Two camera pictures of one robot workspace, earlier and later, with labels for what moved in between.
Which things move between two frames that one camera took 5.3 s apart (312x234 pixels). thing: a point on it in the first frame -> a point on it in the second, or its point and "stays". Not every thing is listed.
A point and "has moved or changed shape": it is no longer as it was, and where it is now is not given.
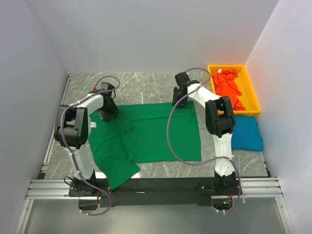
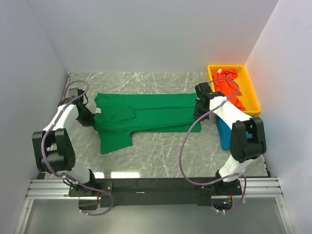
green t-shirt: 142,133 has moved or changed shape
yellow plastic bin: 248,98 stays
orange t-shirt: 224,86 stays
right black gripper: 179,100 -> 198,110
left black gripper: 108,111 -> 87,118
